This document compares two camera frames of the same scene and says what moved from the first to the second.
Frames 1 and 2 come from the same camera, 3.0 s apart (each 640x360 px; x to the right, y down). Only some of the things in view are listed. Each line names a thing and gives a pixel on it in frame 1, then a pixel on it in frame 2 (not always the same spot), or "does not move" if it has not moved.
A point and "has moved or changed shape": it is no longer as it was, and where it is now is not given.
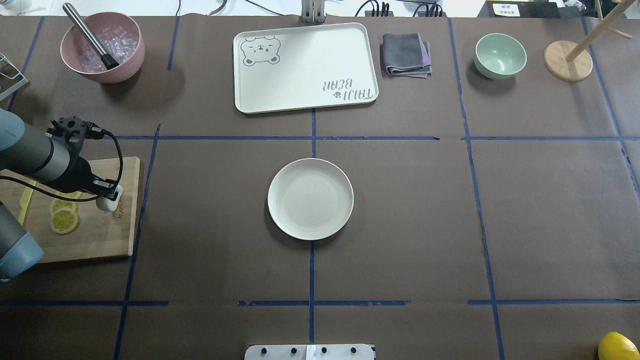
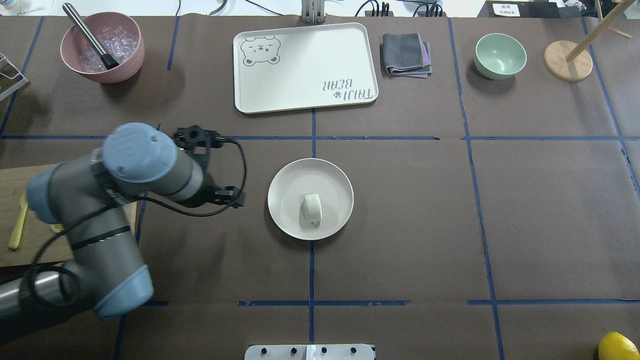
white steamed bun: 107,205 has moved or changed shape
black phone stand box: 521,9 does not move
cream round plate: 310,199 does not move
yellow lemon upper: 615,346 does not move
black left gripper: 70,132 to 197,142
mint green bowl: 498,56 does not move
